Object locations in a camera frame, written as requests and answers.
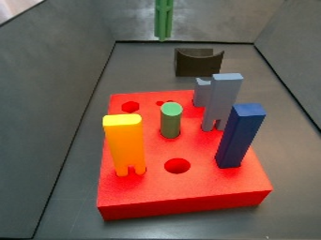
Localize yellow two prong peg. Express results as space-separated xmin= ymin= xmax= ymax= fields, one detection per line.
xmin=103 ymin=113 xmax=147 ymax=176

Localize green cylinder peg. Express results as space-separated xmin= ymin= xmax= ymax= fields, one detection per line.
xmin=160 ymin=102 xmax=183 ymax=139

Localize black curved holder stand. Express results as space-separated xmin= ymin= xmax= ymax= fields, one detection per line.
xmin=173 ymin=48 xmax=224 ymax=77

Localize red peg board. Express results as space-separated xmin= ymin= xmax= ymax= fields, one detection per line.
xmin=96 ymin=90 xmax=271 ymax=220

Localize green three prong peg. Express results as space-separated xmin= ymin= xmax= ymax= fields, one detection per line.
xmin=153 ymin=0 xmax=172 ymax=41

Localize dark blue square peg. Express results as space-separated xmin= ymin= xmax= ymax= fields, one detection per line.
xmin=214 ymin=103 xmax=266 ymax=169

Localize grey blue short peg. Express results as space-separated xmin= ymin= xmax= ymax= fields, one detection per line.
xmin=192 ymin=78 xmax=211 ymax=107

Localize light blue two prong peg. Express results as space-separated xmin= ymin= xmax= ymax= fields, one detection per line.
xmin=202 ymin=73 xmax=243 ymax=131

